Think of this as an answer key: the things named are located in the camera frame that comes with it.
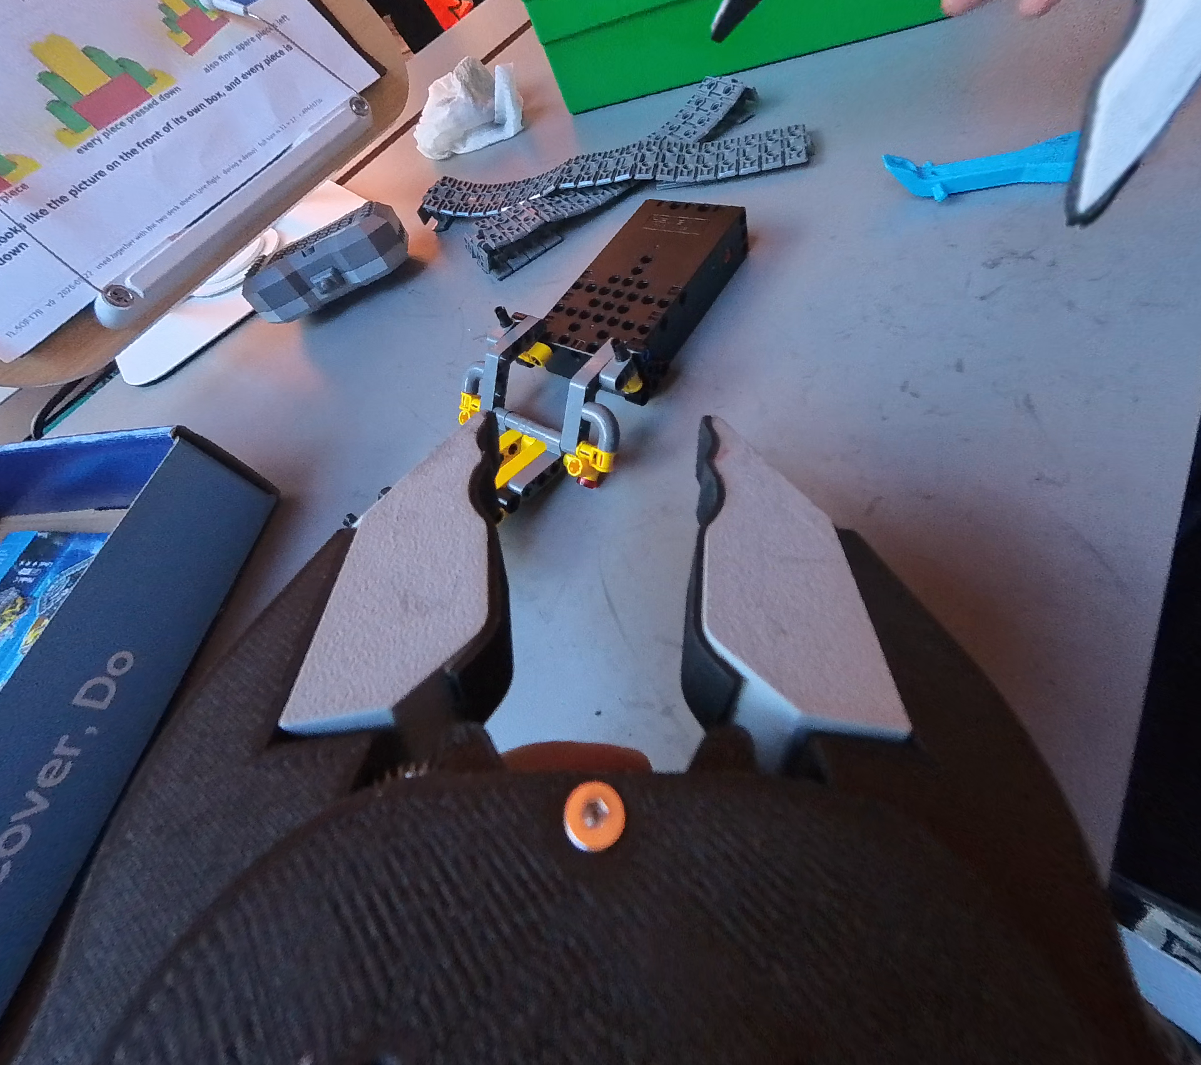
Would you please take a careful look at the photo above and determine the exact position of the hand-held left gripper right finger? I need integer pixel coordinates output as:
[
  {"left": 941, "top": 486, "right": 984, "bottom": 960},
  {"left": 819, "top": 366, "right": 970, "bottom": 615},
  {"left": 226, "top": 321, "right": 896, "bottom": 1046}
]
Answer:
[{"left": 681, "top": 414, "right": 915, "bottom": 772}]

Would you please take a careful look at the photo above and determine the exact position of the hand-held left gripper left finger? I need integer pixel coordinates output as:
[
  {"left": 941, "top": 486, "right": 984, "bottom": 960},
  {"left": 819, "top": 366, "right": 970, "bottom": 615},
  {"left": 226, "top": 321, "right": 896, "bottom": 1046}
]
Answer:
[{"left": 274, "top": 414, "right": 517, "bottom": 734}]

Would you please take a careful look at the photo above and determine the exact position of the blue plastic brick separator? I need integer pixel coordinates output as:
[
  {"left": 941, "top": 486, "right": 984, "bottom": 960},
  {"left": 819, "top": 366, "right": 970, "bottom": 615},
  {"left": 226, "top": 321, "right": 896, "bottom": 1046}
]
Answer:
[{"left": 881, "top": 131, "right": 1083, "bottom": 206}]

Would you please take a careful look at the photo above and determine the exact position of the black perforated battery box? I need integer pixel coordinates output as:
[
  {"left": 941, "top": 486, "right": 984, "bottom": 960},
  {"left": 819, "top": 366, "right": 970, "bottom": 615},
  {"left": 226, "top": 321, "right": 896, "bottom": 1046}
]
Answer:
[{"left": 539, "top": 195, "right": 753, "bottom": 406}]

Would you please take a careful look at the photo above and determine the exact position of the grey desk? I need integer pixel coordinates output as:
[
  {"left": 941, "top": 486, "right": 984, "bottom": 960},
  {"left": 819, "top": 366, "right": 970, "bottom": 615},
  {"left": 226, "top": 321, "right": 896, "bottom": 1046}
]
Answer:
[{"left": 29, "top": 0, "right": 1201, "bottom": 878}]

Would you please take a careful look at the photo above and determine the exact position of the navy cardboard box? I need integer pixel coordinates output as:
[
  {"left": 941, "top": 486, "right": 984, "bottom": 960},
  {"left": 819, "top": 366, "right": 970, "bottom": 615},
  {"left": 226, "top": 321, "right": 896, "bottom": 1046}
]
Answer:
[{"left": 0, "top": 424, "right": 278, "bottom": 1016}]

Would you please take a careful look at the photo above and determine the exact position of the white stand base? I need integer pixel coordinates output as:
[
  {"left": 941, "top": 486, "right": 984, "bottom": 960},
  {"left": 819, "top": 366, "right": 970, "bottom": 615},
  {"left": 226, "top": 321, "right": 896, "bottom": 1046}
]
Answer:
[{"left": 114, "top": 177, "right": 363, "bottom": 390}]

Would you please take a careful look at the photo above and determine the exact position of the grey brick motor block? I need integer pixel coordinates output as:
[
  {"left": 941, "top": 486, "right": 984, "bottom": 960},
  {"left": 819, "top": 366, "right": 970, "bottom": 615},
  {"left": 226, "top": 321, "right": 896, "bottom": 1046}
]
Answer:
[{"left": 241, "top": 202, "right": 409, "bottom": 321}]

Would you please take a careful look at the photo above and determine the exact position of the white crumpled tissue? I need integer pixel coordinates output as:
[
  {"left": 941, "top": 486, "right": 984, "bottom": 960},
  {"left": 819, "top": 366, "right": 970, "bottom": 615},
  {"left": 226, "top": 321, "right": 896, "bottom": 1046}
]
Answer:
[{"left": 412, "top": 55, "right": 529, "bottom": 162}]

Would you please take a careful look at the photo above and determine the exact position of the blue printed booklet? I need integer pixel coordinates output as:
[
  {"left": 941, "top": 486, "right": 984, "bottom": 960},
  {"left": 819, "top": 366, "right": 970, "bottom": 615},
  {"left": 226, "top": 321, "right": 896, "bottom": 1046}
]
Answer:
[{"left": 0, "top": 512, "right": 122, "bottom": 692}]

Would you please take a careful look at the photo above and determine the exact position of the clear badge holder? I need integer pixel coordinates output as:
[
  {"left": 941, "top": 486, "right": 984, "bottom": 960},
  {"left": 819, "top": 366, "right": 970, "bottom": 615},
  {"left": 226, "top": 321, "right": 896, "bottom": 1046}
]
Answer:
[{"left": 1112, "top": 874, "right": 1201, "bottom": 1016}]

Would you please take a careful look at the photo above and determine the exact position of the printed instruction sheet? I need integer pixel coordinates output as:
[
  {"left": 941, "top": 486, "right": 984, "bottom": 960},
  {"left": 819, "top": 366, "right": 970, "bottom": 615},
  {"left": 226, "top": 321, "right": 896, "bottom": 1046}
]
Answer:
[{"left": 0, "top": 0, "right": 386, "bottom": 361}]

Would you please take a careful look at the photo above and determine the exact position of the black cable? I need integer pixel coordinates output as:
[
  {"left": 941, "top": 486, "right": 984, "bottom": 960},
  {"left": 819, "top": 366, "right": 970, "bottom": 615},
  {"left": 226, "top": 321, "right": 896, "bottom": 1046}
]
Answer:
[{"left": 24, "top": 366, "right": 118, "bottom": 441}]

